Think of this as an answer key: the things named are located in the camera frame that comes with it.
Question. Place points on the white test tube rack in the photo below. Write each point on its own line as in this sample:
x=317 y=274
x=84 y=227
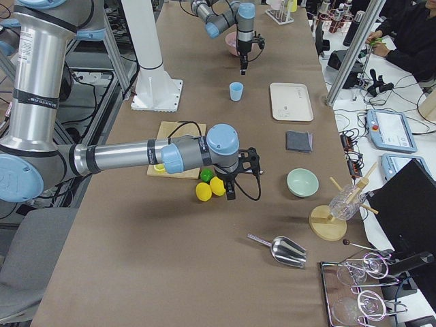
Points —
x=280 y=11

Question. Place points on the person in black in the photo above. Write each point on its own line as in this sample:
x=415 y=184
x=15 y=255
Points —
x=407 y=40

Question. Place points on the steel ice scoop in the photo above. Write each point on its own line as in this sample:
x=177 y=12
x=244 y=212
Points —
x=284 y=250

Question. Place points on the mint green bowl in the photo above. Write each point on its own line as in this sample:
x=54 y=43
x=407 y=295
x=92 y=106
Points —
x=302 y=182

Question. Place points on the blue teach pendant lower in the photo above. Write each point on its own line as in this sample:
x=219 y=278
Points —
x=392 y=164

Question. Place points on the cream rabbit tray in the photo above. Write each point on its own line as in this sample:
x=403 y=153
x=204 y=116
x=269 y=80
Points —
x=290 y=102

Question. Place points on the blue teach pendant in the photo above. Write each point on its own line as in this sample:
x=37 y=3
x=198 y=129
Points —
x=392 y=164
x=390 y=131

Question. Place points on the wooden cup stand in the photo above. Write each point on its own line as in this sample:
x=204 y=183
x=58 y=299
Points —
x=330 y=221

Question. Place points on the light blue plastic cup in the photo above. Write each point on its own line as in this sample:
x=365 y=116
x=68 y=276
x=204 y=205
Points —
x=236 y=91

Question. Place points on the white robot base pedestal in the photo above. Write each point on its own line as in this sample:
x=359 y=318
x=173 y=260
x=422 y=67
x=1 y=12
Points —
x=155 y=89

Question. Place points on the grey chair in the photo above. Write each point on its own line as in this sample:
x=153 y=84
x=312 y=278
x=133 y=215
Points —
x=31 y=260

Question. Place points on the yellow lemon lower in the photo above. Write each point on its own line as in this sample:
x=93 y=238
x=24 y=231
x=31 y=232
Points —
x=203 y=192

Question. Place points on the green lime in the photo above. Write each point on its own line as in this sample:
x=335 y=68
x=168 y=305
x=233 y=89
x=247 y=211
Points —
x=206 y=175

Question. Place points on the clear glass on stand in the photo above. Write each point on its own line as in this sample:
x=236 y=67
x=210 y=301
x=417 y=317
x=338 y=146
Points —
x=347 y=203

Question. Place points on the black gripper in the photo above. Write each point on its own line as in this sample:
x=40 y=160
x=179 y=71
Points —
x=243 y=49
x=229 y=176

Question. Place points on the yellow lemon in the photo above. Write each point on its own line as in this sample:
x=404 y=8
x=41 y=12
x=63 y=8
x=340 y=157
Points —
x=203 y=192
x=217 y=186

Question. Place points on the wire glass rack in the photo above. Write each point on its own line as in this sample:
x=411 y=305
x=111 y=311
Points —
x=364 y=290

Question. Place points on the pink plastic bowl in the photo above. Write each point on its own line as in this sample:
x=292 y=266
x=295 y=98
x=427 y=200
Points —
x=230 y=41

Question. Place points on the yellow lemon upper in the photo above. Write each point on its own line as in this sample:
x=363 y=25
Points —
x=217 y=186

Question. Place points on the blue teach pendant upper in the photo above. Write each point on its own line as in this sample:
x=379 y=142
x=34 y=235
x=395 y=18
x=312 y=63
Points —
x=390 y=131

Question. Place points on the black monitor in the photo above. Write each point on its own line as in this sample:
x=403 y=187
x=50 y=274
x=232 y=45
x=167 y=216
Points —
x=406 y=209

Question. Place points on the grey folded cloth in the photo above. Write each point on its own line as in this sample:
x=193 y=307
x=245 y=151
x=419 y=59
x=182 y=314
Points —
x=299 y=141

